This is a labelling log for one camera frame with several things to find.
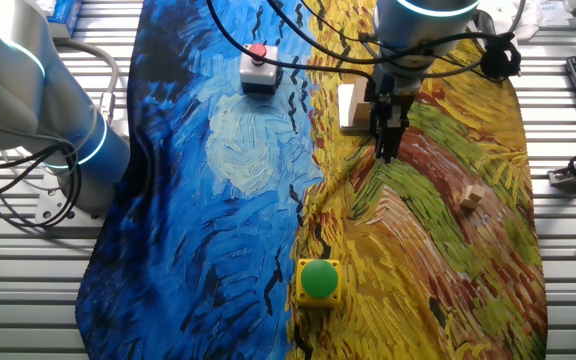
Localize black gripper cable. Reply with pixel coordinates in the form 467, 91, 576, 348
205, 0, 519, 84

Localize white plastic bag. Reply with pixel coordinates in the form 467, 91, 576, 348
515, 0, 569, 30

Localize black coiled cable bundle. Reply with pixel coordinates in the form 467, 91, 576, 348
479, 32, 523, 81

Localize grey metal bracket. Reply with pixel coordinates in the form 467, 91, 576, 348
547, 167, 576, 190

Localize green button yellow box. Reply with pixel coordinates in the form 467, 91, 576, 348
295, 258, 343, 308

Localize silver digital scale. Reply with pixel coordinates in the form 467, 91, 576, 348
337, 82, 377, 133

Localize blue tissue box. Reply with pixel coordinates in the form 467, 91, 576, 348
46, 0, 84, 39

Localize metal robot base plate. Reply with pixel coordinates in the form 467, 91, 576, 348
34, 185, 107, 226

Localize red button grey box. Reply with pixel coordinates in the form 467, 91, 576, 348
238, 42, 282, 96

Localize black arm base cables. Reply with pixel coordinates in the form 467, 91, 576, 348
0, 142, 83, 229

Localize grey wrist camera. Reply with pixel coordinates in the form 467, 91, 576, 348
470, 8, 498, 51

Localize painted blue yellow tablecloth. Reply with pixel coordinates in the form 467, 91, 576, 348
75, 0, 549, 360

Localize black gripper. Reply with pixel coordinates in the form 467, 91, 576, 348
365, 74, 418, 164

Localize small notched wooden block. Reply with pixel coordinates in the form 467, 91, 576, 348
459, 183, 487, 210

